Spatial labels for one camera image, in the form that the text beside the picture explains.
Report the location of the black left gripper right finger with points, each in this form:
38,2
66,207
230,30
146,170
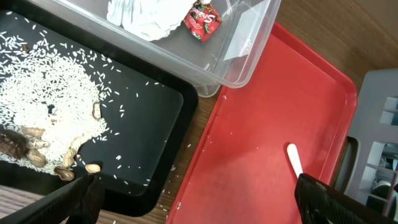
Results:
318,203

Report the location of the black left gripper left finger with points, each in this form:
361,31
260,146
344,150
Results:
79,201

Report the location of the white plastic fork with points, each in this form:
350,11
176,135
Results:
294,159

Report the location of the rice and food leftovers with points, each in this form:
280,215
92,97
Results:
66,107

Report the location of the red snack wrapper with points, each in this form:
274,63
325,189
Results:
202,20

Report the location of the grey dishwasher rack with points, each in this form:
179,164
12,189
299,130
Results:
368,173

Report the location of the black waste tray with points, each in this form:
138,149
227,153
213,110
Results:
148,110

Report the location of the clear plastic waste bin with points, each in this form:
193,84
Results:
228,58

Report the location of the red serving tray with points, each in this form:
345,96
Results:
240,172

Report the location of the large crumpled white napkin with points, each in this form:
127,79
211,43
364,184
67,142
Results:
148,19

